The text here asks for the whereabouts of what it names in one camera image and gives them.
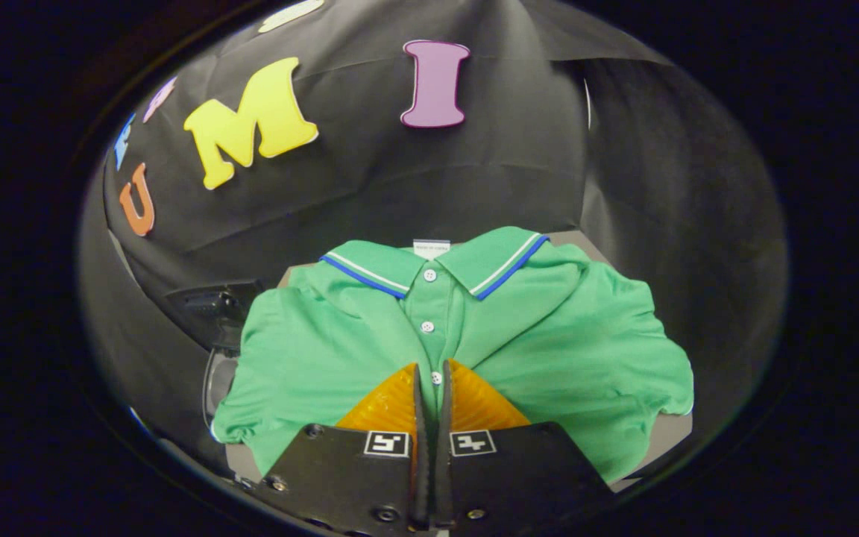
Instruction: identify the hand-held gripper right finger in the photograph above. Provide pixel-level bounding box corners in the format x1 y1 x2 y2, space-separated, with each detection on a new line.
433 359 617 532

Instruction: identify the grey cabinet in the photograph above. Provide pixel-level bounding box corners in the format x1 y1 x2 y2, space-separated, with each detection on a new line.
224 230 695 494

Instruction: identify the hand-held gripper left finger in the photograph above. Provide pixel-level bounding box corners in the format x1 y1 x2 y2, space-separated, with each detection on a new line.
234 362 432 534

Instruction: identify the transparent washing machine lid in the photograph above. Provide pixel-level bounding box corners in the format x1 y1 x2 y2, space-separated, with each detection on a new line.
165 280 266 430

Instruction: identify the green polo shirt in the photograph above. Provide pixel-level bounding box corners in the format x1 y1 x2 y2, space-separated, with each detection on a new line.
210 226 695 486

